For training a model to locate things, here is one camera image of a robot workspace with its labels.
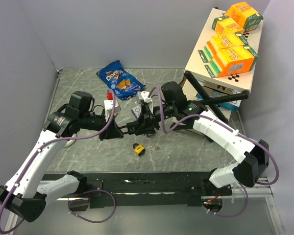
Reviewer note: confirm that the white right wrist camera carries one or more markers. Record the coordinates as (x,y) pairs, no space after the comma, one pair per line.
(144,97)

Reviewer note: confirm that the black padlock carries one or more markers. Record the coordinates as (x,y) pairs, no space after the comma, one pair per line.
(131,127)

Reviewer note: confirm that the orange sponge pack top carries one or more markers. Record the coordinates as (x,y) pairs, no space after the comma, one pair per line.
(245,16)

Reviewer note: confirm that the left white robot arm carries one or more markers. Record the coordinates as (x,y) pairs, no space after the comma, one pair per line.
(22,194)

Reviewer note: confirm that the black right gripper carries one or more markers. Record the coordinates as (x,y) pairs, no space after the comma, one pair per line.
(146,121)

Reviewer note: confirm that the purple white toothpaste box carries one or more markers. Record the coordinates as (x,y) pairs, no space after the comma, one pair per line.
(136,111)

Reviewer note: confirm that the white shelf with black frame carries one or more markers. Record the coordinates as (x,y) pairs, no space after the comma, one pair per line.
(195,66)

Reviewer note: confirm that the blue box under shelf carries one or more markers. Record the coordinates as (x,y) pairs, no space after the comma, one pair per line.
(228,101)

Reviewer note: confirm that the yellow padlock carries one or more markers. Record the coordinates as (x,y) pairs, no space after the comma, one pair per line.
(139,149)

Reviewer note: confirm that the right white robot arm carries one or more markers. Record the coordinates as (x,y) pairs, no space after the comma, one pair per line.
(176,111)

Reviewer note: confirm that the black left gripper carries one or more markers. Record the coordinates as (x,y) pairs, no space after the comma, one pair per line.
(112,131)

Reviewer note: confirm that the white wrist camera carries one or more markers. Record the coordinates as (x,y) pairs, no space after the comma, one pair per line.
(144,97)
(108,106)

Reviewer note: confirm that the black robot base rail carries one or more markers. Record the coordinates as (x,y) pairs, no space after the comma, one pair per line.
(147,189)

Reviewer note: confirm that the orange sponge pack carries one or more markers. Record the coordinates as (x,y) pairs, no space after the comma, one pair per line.
(245,16)
(225,24)
(233,60)

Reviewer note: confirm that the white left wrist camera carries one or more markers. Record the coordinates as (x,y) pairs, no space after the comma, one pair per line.
(108,106)

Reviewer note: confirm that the white mesh scrubbing pad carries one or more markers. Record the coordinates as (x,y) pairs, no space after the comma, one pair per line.
(69,143)

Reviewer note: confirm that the blue Doritos chip bag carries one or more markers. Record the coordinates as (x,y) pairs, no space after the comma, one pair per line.
(123,84)

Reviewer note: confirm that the orange sponge pack front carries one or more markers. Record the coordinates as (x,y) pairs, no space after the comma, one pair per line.
(233,60)

